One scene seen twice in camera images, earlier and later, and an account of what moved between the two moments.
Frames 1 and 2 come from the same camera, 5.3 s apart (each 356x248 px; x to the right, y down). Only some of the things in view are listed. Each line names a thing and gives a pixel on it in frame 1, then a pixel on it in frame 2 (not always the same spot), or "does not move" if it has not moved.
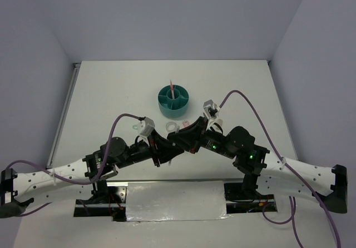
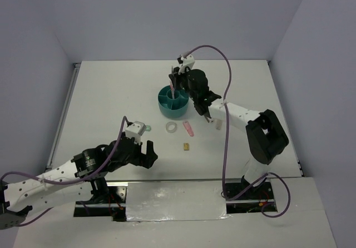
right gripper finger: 189,133 to 176,72
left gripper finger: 166,154 to 147,160
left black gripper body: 154,148 to 133,158
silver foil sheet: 166,201 does not move
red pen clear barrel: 172,89 does not move
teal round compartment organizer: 173,107 does not move
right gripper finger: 186,142 to 173,77
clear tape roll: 171,127 does not move
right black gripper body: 203,137 to 184,84
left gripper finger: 165,143 to 125,140
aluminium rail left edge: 63,114 does not move
